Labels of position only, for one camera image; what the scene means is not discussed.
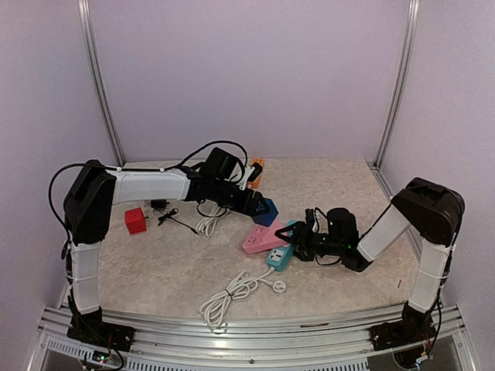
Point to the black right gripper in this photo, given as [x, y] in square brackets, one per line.
[301, 227]

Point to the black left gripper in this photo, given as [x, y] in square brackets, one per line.
[249, 204]

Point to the blue cube adapter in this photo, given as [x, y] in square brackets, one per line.
[273, 214]

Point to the orange power strip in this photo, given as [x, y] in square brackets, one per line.
[259, 165]

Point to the teal power strip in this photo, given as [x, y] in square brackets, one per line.
[278, 258]

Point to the pink power strip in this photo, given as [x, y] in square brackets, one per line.
[263, 238]

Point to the red cube adapter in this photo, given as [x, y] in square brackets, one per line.
[136, 221]

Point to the black plug adapter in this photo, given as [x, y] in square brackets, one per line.
[159, 204]

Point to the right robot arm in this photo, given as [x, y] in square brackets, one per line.
[433, 212]

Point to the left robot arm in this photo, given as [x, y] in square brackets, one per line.
[221, 178]

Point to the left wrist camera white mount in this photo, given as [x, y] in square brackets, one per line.
[246, 174]

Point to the aluminium front rail frame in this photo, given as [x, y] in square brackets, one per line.
[336, 341]

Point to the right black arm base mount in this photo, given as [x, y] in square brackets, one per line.
[406, 330]

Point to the right aluminium corner post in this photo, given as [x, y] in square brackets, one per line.
[400, 82]

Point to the aluminium corner post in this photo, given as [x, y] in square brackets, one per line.
[400, 82]
[89, 38]

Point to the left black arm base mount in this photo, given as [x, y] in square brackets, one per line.
[91, 329]

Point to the left aluminium corner post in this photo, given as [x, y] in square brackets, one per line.
[89, 38]

